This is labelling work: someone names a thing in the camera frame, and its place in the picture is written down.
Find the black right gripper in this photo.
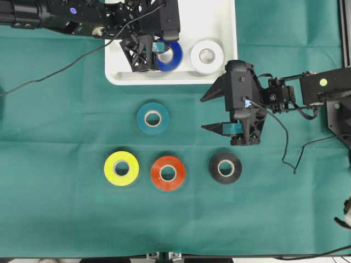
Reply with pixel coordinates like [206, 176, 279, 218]
[200, 74, 263, 146]

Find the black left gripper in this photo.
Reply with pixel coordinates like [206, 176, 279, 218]
[119, 16, 169, 73]

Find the blue tape roll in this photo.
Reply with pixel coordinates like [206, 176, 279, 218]
[157, 38, 183, 72]

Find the white tape roll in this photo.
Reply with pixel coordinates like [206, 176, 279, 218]
[190, 39, 224, 75]

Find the black tape roll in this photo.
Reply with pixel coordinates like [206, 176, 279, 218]
[209, 152, 242, 185]

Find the red tape roll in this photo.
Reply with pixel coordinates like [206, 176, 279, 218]
[150, 156, 186, 191]

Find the yellow tape roll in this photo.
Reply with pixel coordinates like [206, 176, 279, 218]
[104, 151, 139, 187]

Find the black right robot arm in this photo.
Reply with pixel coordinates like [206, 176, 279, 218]
[201, 61, 350, 147]

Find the white plastic case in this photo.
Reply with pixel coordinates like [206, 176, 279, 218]
[104, 1, 237, 85]

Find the teal tape roll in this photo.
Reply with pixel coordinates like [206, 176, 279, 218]
[136, 102, 169, 135]

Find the green table cloth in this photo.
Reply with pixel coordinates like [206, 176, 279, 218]
[0, 0, 351, 259]

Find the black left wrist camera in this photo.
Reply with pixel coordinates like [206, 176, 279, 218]
[138, 1, 180, 42]

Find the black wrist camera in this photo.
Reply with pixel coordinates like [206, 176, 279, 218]
[224, 60, 259, 111]
[138, 1, 180, 42]

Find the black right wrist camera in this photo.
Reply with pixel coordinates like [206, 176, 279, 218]
[224, 60, 259, 111]

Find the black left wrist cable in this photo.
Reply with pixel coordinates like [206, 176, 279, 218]
[0, 4, 165, 97]

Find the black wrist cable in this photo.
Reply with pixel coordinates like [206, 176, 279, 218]
[0, 4, 165, 97]
[245, 101, 351, 175]

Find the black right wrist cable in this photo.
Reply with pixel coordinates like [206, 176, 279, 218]
[245, 101, 351, 175]

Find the black aluminium frame rail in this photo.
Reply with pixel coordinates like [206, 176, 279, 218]
[338, 0, 351, 67]

